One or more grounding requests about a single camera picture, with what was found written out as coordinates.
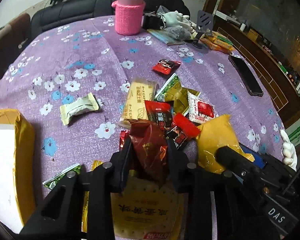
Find purple floral tablecloth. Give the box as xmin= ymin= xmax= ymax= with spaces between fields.
xmin=0 ymin=15 xmax=288 ymax=240

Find red black candy packet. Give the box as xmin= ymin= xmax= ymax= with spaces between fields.
xmin=145 ymin=100 xmax=173 ymax=132

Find large yellow cracker packet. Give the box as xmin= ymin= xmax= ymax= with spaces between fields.
xmin=111 ymin=170 xmax=185 ymax=239

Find black leather sofa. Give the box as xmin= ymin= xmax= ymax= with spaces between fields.
xmin=31 ymin=0 xmax=190 ymax=39

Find green yellow snack packet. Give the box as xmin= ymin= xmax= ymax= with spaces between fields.
xmin=154 ymin=74 xmax=200 ymax=116

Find dark red foil snack bag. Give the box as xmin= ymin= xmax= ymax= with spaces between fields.
xmin=129 ymin=119 xmax=168 ymax=185

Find black phone stand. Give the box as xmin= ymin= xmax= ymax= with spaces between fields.
xmin=192 ymin=10 xmax=213 ymax=53

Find pink sleeved thermos bottle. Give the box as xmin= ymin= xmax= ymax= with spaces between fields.
xmin=111 ymin=0 xmax=145 ymax=35

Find yellow cardboard box tray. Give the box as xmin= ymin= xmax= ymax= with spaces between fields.
xmin=0 ymin=109 xmax=36 ymax=234

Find wooden cabinet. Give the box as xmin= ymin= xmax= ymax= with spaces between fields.
xmin=213 ymin=11 xmax=300 ymax=128

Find orange snack boxes stack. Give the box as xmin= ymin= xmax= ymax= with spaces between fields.
xmin=199 ymin=31 xmax=235 ymax=54

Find white grey cloth pile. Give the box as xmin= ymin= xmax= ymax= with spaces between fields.
xmin=142 ymin=5 xmax=197 ymax=41

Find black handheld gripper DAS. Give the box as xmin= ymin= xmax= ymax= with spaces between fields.
xmin=216 ymin=146 xmax=300 ymax=239

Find brown armchair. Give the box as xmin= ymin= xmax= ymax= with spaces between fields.
xmin=0 ymin=13 xmax=31 ymax=79

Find black smartphone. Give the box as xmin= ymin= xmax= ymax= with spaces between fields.
xmin=228 ymin=55 xmax=263 ymax=97

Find small red candy packet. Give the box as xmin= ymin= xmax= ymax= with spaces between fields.
xmin=152 ymin=59 xmax=181 ymax=75

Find white red snack packet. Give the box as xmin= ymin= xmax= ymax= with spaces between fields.
xmin=187 ymin=92 xmax=218 ymax=124

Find plain yellow snack packet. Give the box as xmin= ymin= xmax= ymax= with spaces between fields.
xmin=196 ymin=114 xmax=255 ymax=174

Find beige cracker packet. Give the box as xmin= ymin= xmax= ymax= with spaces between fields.
xmin=118 ymin=78 xmax=158 ymax=129

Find pale green candy packet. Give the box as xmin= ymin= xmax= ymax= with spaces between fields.
xmin=59 ymin=93 xmax=100 ymax=126

